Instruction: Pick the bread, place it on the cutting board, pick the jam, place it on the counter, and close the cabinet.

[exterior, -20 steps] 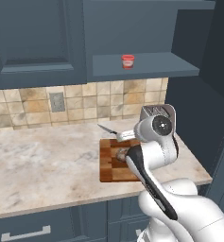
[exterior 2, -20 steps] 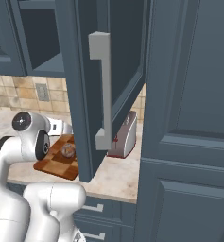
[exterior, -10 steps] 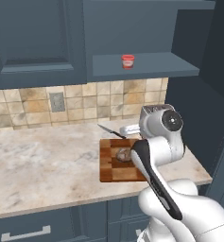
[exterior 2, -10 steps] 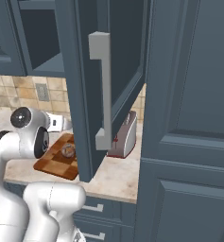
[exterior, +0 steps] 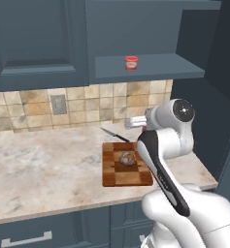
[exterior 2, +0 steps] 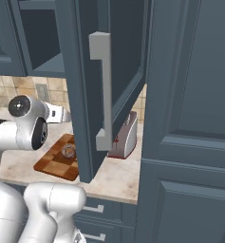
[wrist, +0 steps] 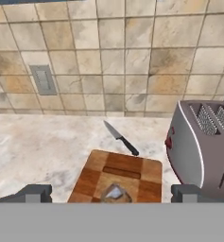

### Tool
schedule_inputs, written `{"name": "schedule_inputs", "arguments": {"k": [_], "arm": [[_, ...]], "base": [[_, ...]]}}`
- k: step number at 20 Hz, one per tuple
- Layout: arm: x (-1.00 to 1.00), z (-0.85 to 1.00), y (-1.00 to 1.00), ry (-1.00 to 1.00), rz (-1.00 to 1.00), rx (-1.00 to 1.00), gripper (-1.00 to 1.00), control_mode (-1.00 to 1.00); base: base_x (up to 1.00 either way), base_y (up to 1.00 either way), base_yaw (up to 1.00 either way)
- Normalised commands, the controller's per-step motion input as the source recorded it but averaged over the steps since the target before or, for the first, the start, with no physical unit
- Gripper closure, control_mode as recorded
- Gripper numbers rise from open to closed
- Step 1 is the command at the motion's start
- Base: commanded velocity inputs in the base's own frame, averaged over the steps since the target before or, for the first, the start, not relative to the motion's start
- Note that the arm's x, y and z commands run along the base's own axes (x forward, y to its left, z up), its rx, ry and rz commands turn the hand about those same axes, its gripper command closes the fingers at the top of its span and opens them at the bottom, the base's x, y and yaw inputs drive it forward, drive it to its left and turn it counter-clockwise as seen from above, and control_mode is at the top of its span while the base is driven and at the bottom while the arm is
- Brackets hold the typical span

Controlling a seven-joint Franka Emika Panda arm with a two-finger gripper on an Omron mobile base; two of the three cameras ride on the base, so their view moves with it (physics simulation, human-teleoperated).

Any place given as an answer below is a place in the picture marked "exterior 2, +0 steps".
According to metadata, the dark blue tall cabinet door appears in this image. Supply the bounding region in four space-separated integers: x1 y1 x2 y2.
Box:
141 0 225 169
135 158 225 243

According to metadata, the grey drawer handle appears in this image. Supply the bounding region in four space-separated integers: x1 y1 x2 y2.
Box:
82 204 105 214
83 233 106 242

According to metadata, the checkered wooden cutting board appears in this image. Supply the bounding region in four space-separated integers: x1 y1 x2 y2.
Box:
32 133 81 182

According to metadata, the dark blue closed cabinet door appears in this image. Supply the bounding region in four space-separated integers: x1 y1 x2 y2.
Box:
0 0 27 77

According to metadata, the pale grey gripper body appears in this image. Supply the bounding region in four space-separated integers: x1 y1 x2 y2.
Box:
62 106 72 123

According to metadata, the grey cabinet door handle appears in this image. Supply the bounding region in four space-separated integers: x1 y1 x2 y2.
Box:
88 30 114 152

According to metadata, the dark blue drawer front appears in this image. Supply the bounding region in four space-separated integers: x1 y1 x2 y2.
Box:
80 195 140 223
73 216 138 243

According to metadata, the dark blue open cabinet door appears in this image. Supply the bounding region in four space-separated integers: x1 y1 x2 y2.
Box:
55 0 149 185

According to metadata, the silver and red toaster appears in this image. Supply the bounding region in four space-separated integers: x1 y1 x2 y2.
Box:
106 110 139 160

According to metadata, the grey wall outlet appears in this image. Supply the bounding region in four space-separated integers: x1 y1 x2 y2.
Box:
35 83 51 103

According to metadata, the dark blue wall cabinet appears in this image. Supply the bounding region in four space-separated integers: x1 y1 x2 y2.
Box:
9 0 67 79

